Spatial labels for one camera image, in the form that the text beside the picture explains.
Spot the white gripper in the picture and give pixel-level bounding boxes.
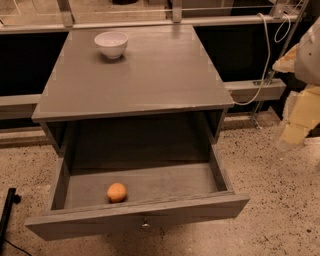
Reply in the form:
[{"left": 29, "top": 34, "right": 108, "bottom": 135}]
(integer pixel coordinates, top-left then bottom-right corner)
[{"left": 276, "top": 84, "right": 320, "bottom": 152}]

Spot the orange fruit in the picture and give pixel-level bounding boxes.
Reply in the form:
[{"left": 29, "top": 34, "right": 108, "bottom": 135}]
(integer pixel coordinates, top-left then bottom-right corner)
[{"left": 107, "top": 183, "right": 127, "bottom": 203}]

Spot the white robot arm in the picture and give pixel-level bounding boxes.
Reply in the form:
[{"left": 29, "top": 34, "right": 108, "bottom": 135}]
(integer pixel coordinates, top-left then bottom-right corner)
[{"left": 272, "top": 17, "right": 320, "bottom": 151}]

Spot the open grey top drawer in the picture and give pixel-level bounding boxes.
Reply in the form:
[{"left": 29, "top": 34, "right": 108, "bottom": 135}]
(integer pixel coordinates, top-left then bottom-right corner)
[{"left": 25, "top": 145, "right": 249, "bottom": 240}]

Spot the small metal drawer knob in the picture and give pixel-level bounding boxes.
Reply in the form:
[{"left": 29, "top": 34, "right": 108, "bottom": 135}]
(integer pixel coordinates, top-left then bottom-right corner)
[{"left": 141, "top": 218, "right": 151, "bottom": 229}]

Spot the thin metal rod stand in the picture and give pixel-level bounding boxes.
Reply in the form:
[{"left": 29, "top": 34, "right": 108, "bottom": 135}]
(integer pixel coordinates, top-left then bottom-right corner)
[{"left": 248, "top": 0, "right": 310, "bottom": 129}]

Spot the grey wooden cabinet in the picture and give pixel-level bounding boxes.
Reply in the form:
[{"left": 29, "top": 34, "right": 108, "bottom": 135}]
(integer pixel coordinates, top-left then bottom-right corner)
[{"left": 31, "top": 24, "right": 235, "bottom": 158}]

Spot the white ceramic bowl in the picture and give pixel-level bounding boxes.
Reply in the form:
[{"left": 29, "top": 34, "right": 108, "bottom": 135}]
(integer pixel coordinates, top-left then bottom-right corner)
[{"left": 94, "top": 32, "right": 128, "bottom": 59}]

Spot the white cable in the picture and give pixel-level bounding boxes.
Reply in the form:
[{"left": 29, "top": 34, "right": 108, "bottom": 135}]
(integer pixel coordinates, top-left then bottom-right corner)
[{"left": 233, "top": 12, "right": 292, "bottom": 107}]

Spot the grey metal railing frame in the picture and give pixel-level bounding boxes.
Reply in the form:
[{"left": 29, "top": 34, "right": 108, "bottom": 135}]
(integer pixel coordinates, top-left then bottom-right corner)
[{"left": 0, "top": 0, "right": 301, "bottom": 121}]

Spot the black stand with cable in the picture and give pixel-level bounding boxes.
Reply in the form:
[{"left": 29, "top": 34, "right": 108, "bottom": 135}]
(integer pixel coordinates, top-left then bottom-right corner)
[{"left": 0, "top": 188, "right": 21, "bottom": 252}]

